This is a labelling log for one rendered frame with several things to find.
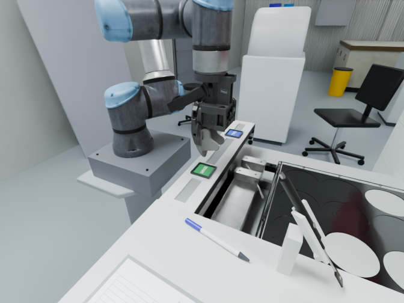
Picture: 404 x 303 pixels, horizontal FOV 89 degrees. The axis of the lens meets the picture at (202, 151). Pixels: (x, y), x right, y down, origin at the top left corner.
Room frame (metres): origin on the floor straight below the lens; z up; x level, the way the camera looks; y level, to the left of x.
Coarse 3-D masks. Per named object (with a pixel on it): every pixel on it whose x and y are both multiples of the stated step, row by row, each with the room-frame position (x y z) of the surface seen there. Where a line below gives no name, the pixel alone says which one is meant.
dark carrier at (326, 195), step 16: (288, 176) 0.52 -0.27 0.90; (304, 176) 0.52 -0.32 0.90; (320, 176) 0.52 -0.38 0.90; (304, 192) 0.45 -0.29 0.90; (320, 192) 0.44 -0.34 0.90; (336, 192) 0.45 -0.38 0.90; (352, 192) 0.45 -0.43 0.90; (400, 192) 0.44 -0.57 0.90; (272, 208) 0.38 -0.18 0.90; (288, 208) 0.39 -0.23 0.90; (320, 208) 0.38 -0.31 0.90; (336, 208) 0.39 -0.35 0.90; (352, 208) 0.39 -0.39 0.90; (368, 208) 0.38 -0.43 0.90; (272, 224) 0.33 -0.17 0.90; (288, 224) 0.33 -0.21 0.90; (320, 224) 0.33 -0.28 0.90; (336, 224) 0.33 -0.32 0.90; (352, 224) 0.33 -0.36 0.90; (368, 224) 0.33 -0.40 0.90; (384, 224) 0.33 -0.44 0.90; (400, 224) 0.33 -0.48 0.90; (272, 240) 0.29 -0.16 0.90; (304, 240) 0.29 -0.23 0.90; (368, 240) 0.29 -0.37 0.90; (384, 240) 0.29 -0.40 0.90; (400, 240) 0.29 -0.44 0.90; (384, 272) 0.22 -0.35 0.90; (400, 288) 0.19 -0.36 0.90
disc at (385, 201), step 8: (368, 192) 0.44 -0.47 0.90; (376, 192) 0.44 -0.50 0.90; (384, 192) 0.44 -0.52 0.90; (368, 200) 0.41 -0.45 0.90; (376, 200) 0.41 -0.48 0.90; (384, 200) 0.41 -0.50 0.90; (392, 200) 0.41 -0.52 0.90; (400, 200) 0.41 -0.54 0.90; (384, 208) 0.38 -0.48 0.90; (392, 208) 0.38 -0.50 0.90; (400, 208) 0.38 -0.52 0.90
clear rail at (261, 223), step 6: (276, 168) 0.56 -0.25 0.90; (276, 174) 0.52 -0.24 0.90; (276, 180) 0.50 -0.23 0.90; (270, 198) 0.42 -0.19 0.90; (270, 204) 0.40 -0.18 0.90; (264, 210) 0.37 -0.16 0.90; (264, 216) 0.35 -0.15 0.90; (264, 222) 0.34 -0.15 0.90; (258, 228) 0.32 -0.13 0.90; (258, 234) 0.30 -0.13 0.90
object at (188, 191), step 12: (228, 144) 0.63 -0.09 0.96; (216, 156) 0.55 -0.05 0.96; (228, 156) 0.54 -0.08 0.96; (192, 168) 0.48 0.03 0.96; (216, 168) 0.48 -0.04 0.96; (180, 180) 0.42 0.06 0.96; (192, 180) 0.43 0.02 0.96; (204, 180) 0.42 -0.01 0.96; (168, 192) 0.38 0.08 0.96; (180, 192) 0.38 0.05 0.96; (192, 192) 0.38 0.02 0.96; (204, 192) 0.38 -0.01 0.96; (180, 204) 0.34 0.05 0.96; (192, 204) 0.34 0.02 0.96
